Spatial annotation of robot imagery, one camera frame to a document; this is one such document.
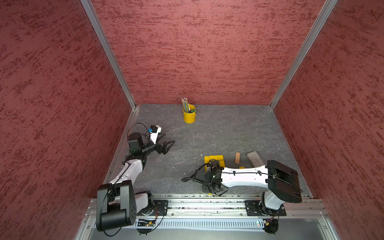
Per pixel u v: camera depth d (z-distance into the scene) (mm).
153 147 739
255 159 894
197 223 774
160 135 847
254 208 741
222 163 898
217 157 920
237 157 918
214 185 576
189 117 1053
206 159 920
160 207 741
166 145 741
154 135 723
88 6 709
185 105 1025
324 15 740
